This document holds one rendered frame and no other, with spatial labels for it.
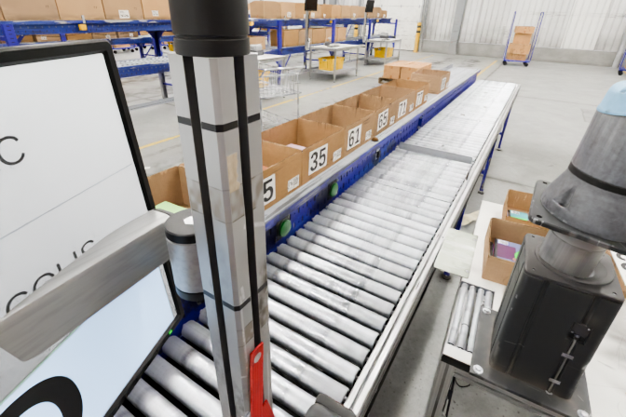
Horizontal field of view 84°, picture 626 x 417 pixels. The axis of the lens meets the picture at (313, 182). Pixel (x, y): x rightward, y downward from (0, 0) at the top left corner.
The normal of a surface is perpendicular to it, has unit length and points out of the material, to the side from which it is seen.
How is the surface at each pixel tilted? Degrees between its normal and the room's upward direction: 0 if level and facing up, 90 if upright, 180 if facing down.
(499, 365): 90
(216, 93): 90
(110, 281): 90
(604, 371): 0
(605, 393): 0
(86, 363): 86
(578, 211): 69
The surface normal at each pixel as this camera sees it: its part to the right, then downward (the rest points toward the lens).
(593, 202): -0.69, -0.05
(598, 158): -0.93, 0.11
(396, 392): 0.03, -0.90
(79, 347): 0.98, 0.05
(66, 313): 0.90, 0.22
